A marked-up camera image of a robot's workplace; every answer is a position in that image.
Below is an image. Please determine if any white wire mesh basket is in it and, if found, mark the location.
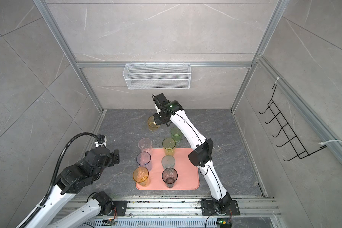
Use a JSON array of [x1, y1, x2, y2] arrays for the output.
[[123, 63, 192, 90]]

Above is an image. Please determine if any dark grey plastic cup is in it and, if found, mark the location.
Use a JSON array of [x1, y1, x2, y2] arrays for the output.
[[161, 168, 178, 188]]

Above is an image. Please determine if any teal plastic cup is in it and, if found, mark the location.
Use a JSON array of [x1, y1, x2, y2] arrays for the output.
[[161, 155, 176, 169]]

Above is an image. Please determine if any tall yellow plastic cup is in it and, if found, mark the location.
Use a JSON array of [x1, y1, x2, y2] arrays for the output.
[[133, 167, 150, 187]]

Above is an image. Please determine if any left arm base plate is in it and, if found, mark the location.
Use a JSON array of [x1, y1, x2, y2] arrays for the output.
[[108, 200, 128, 217]]

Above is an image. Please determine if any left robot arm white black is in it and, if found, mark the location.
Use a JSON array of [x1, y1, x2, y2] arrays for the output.
[[18, 132, 120, 228]]

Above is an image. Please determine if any blue plastic cup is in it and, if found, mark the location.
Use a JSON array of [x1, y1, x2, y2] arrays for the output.
[[136, 151, 153, 171]]

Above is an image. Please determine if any short green plastic cup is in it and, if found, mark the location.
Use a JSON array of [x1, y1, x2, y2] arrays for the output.
[[171, 127, 183, 142]]

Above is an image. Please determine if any short yellow plastic cup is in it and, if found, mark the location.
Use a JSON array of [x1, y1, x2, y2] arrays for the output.
[[147, 116, 160, 132]]

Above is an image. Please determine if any tall green plastic cup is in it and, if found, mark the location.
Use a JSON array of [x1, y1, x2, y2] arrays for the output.
[[162, 138, 176, 156]]

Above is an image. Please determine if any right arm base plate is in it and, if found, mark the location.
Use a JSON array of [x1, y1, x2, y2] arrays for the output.
[[200, 199, 240, 216]]

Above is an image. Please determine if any black wire hook rack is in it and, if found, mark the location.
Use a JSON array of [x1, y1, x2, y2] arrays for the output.
[[259, 85, 327, 162]]

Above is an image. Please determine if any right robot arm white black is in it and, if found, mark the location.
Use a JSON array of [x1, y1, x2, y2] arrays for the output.
[[152, 93, 232, 214]]

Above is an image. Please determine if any pink tray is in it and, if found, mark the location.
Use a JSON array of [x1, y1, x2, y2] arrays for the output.
[[135, 148, 200, 191]]

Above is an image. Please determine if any clear plastic cup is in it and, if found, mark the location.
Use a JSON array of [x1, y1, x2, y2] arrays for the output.
[[138, 138, 153, 154]]

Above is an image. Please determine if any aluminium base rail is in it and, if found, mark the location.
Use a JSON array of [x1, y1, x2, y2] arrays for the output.
[[44, 196, 283, 228]]

